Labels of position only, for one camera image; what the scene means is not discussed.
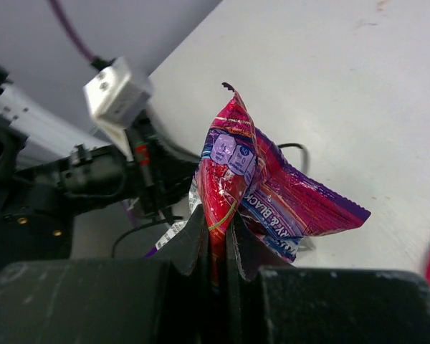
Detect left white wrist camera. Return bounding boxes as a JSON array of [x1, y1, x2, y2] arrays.
[[83, 57, 153, 161]]

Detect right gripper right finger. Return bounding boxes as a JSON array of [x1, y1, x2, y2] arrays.
[[226, 214, 288, 343]]

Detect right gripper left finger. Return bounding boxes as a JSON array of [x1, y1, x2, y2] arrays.
[[154, 205, 209, 343]]

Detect purple Fox's candy bag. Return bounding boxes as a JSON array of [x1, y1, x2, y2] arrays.
[[193, 82, 371, 289]]

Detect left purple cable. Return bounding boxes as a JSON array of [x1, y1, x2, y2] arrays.
[[48, 0, 110, 69]]

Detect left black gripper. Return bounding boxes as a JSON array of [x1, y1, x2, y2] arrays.
[[0, 57, 201, 280]]

